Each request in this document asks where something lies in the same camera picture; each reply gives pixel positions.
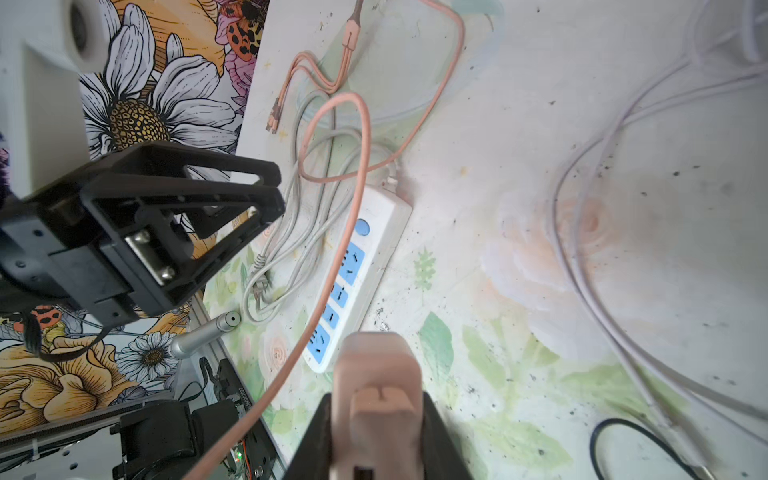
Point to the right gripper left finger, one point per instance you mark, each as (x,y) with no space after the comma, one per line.
(313,457)

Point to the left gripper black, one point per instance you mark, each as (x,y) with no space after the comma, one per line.
(138,231)

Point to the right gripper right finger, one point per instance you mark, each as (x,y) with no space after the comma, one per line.
(441,458)

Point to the pink plug adapter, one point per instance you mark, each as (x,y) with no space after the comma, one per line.
(376,408)

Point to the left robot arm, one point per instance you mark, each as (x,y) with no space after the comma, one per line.
(81,80)

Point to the white blue power strip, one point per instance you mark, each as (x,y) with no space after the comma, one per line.
(381,221)

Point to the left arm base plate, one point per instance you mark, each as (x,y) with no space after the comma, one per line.
(259,455)

